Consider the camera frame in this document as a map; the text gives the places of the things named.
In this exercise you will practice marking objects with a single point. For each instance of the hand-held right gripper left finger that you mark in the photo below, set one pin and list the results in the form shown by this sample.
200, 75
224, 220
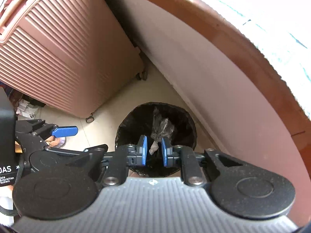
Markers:
144, 151

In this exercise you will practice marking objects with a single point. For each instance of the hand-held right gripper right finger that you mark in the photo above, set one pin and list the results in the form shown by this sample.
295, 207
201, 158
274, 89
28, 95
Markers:
164, 153

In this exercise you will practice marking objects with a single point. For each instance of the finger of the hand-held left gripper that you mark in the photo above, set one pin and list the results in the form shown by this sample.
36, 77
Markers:
34, 142
64, 131

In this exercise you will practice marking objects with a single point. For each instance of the black trash bin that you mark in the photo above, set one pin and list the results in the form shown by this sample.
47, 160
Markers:
131, 128

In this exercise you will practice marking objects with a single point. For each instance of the clear plastic wrapper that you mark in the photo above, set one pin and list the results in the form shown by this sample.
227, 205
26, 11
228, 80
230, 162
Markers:
161, 126

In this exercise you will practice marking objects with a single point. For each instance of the scattered white papers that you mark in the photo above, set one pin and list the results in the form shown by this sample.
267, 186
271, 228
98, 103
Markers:
26, 110

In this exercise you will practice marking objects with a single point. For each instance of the pink ribbed suitcase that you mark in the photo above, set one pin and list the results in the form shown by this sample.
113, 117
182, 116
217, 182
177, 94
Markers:
60, 53

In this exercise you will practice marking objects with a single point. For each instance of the blue checked blanket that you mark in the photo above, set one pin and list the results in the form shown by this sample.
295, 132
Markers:
279, 29

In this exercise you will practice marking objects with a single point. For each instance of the wooden bed frame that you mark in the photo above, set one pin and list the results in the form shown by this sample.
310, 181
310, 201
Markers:
218, 24

